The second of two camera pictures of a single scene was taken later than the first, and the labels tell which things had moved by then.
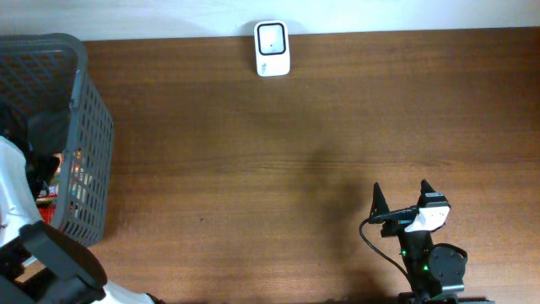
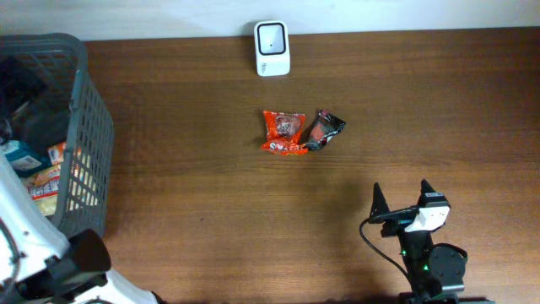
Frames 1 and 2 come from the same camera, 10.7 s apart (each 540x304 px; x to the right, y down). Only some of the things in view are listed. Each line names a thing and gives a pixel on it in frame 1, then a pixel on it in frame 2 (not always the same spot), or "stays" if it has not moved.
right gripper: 380,211 stays
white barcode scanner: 272,48 stays
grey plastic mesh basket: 50,67 stays
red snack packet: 46,201 to 283,133
